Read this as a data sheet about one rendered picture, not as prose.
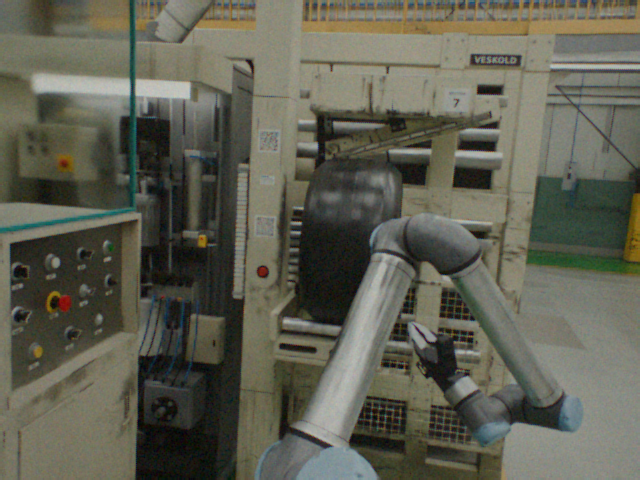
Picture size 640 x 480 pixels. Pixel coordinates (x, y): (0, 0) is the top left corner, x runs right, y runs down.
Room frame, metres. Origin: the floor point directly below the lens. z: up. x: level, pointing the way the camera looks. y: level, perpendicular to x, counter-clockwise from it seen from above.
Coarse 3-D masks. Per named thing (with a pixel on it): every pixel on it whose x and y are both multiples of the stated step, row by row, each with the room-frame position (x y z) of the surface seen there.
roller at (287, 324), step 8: (288, 320) 1.76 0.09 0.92; (296, 320) 1.75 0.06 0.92; (304, 320) 1.75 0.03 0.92; (312, 320) 1.76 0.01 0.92; (288, 328) 1.75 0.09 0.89; (296, 328) 1.74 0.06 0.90; (304, 328) 1.74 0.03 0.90; (312, 328) 1.73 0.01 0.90; (320, 328) 1.73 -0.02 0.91; (328, 328) 1.73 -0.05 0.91; (336, 328) 1.72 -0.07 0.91; (336, 336) 1.73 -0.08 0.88
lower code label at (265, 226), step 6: (258, 216) 1.85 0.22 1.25; (264, 216) 1.84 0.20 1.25; (270, 216) 1.84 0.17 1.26; (258, 222) 1.85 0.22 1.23; (264, 222) 1.84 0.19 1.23; (270, 222) 1.84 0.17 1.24; (258, 228) 1.85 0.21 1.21; (264, 228) 1.84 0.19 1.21; (270, 228) 1.84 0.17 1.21; (258, 234) 1.85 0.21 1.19; (264, 234) 1.84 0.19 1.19; (270, 234) 1.84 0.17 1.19
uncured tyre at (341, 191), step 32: (352, 160) 1.83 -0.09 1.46; (320, 192) 1.67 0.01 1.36; (352, 192) 1.66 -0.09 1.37; (384, 192) 1.66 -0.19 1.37; (320, 224) 1.62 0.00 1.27; (352, 224) 1.60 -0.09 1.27; (320, 256) 1.60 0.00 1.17; (352, 256) 1.59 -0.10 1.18; (320, 288) 1.63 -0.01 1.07; (352, 288) 1.61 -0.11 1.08; (320, 320) 1.75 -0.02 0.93
